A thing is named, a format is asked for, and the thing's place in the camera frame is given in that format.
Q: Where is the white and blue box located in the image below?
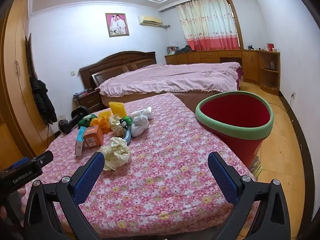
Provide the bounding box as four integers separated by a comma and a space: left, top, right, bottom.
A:
75, 127, 87, 157

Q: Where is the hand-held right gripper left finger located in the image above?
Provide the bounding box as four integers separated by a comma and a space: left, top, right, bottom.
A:
24, 151, 105, 240

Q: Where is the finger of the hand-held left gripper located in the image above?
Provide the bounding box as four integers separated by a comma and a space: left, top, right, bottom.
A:
29, 151, 54, 172
12, 156, 31, 170

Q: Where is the long wooden cabinet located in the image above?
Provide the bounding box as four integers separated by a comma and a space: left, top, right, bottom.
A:
164, 49, 259, 83

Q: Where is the black suction phone holder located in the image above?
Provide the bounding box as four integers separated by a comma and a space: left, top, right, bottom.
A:
58, 106, 90, 134

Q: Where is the wall air conditioner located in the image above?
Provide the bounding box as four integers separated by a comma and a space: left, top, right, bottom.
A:
138, 15, 163, 27

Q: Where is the colourful printed box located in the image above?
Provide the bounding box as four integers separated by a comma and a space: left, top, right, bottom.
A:
250, 155, 263, 179

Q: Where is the red bin with green rim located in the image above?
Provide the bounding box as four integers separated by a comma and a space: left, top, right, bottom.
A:
195, 91, 275, 170

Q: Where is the wooden corner shelf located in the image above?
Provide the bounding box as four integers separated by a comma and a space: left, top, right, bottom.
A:
257, 50, 281, 96

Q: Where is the bed with pink cover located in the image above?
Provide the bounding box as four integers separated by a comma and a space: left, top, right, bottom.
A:
100, 89, 225, 113

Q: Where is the person's left hand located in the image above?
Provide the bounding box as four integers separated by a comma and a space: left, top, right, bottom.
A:
0, 189, 27, 222

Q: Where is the light blue plastic piece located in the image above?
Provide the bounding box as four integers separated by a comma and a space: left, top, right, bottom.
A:
120, 130, 132, 145

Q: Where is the small orange box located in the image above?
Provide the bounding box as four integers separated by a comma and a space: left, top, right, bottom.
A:
83, 125, 104, 148

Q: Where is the framed wedding photo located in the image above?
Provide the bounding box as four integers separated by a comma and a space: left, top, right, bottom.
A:
105, 13, 130, 37

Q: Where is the white tissue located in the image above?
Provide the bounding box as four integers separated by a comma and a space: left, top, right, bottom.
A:
130, 107, 153, 137

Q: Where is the pink bedspread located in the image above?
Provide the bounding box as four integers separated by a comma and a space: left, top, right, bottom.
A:
95, 62, 243, 97

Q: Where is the cream plastic bag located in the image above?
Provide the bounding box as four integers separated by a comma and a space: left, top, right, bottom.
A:
100, 137, 132, 172

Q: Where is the wooden wardrobe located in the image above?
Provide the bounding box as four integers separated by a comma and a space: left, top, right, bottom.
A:
0, 0, 58, 160

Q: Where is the green plush flower toy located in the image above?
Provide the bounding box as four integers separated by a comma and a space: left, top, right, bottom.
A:
78, 114, 98, 127

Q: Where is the cream and red curtain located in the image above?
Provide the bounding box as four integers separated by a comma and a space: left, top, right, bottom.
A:
176, 0, 241, 52

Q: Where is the wooden window frame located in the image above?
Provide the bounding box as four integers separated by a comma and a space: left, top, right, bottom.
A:
226, 0, 244, 49

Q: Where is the black jacket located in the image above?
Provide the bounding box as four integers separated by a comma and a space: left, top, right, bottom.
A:
29, 76, 58, 125

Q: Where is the dark wooden headboard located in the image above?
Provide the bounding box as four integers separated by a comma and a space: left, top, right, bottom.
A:
79, 51, 157, 90

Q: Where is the orange foam net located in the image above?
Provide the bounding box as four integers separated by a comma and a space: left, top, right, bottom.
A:
90, 112, 111, 133

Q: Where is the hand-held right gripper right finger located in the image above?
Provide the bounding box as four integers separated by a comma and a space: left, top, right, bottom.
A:
207, 151, 292, 240

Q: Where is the pink floral tablecloth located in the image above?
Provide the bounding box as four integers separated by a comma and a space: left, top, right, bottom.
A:
32, 92, 259, 239

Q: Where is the yellow foam net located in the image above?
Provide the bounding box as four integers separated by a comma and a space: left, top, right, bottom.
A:
109, 102, 125, 119

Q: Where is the dark wooden nightstand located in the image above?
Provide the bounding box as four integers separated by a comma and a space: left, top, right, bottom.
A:
72, 89, 103, 114

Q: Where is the small green black toy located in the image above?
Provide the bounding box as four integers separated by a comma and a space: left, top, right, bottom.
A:
117, 116, 134, 130

